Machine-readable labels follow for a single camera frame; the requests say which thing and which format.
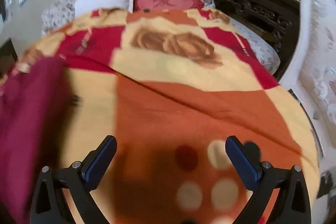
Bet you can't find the maroon garment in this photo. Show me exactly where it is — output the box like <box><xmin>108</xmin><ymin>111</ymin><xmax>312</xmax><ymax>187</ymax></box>
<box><xmin>1</xmin><ymin>57</ymin><xmax>71</xmax><ymax>223</ymax></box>

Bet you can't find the red orange patchwork blanket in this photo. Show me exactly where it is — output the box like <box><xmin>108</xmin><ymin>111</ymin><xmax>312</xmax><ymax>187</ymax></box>
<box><xmin>1</xmin><ymin>9</ymin><xmax>319</xmax><ymax>223</ymax></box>

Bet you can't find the dark carved wooden cabinet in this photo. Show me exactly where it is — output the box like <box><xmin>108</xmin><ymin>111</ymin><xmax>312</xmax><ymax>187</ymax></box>
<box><xmin>214</xmin><ymin>0</ymin><xmax>300</xmax><ymax>80</ymax></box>

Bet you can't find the white pillow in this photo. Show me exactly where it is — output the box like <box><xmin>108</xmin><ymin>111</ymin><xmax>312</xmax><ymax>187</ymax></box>
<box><xmin>74</xmin><ymin>0</ymin><xmax>134</xmax><ymax>17</ymax></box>

